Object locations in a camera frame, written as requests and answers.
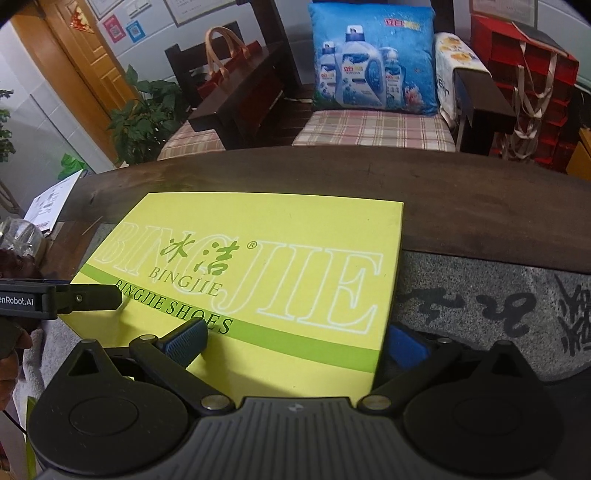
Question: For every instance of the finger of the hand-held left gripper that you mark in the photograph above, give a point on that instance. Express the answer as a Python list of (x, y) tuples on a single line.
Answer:
[(92, 297)]

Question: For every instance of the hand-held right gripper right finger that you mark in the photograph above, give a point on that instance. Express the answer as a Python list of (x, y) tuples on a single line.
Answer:
[(408, 346)]

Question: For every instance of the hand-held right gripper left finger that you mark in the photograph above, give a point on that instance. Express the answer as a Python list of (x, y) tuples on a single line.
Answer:
[(189, 340)]

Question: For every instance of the green shoe box lid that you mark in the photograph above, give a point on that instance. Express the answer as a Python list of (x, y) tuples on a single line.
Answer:
[(277, 240)]

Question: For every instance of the brown wooden desktop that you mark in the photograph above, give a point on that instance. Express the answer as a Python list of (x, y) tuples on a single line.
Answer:
[(461, 207)]

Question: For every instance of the person's left hand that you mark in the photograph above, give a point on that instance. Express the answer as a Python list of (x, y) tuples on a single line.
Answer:
[(9, 381)]

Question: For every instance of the clear plastic container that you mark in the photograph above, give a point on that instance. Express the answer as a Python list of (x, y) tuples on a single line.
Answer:
[(23, 235)]

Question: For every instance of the white printed carton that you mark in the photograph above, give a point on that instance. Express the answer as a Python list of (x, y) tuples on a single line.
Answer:
[(53, 203)]

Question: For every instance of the green plastic bag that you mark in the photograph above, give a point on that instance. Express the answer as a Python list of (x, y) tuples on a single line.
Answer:
[(73, 166)]

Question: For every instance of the tall potted tree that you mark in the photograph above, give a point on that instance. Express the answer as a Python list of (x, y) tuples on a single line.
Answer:
[(5, 129)]

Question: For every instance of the plaid seat cushion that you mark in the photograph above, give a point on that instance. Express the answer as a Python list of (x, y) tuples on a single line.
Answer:
[(189, 143), (374, 129)]

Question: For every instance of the leafy green potted plant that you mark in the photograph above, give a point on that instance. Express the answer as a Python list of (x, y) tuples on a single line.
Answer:
[(147, 120)]

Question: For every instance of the wooden door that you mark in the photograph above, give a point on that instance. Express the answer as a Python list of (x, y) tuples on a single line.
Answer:
[(78, 60)]

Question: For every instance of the tan paper package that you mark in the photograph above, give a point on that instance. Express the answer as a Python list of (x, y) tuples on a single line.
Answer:
[(581, 161)]

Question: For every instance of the red gift bag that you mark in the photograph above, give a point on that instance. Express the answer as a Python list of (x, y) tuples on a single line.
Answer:
[(217, 77)]

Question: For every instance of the dark carved wooden chair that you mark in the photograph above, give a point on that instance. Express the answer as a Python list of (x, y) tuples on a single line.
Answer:
[(480, 101)]

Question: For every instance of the blue code sticker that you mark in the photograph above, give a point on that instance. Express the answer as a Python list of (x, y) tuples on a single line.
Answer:
[(135, 31)]

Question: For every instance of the red code sticker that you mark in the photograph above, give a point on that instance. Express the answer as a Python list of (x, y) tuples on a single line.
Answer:
[(111, 28)]

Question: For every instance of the red door ornament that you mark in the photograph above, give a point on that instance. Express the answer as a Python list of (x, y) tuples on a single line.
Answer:
[(83, 18)]

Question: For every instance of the white printed pillow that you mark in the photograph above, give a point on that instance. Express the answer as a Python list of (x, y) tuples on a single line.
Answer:
[(455, 69)]

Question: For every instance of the blue printed cushion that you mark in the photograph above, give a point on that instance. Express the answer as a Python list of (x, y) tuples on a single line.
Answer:
[(369, 60)]

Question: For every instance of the red gift boxes stack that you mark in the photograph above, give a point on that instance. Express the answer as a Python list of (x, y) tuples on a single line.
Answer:
[(503, 60)]

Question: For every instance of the black notebook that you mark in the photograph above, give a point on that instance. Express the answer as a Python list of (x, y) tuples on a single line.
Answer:
[(549, 41)]

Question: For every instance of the framed business licence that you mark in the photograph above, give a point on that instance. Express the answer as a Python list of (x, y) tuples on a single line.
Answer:
[(508, 9)]

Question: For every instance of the framed wall certificate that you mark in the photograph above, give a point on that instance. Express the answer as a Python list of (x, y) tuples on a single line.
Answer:
[(184, 11), (108, 7)]

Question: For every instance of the white wall switch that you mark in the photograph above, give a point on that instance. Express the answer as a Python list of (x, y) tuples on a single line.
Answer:
[(138, 5)]

